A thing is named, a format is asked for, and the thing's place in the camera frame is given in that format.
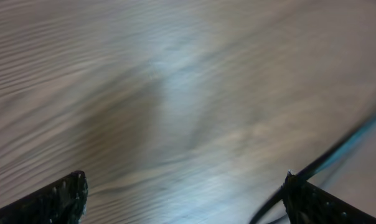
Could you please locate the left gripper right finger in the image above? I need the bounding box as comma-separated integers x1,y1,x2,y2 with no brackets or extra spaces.
282,173,376,224

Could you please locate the thin black multi-head cable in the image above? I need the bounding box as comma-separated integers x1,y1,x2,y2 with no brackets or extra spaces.
248,102,376,224

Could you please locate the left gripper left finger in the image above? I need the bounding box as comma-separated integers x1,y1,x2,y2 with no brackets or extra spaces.
0,170,88,224

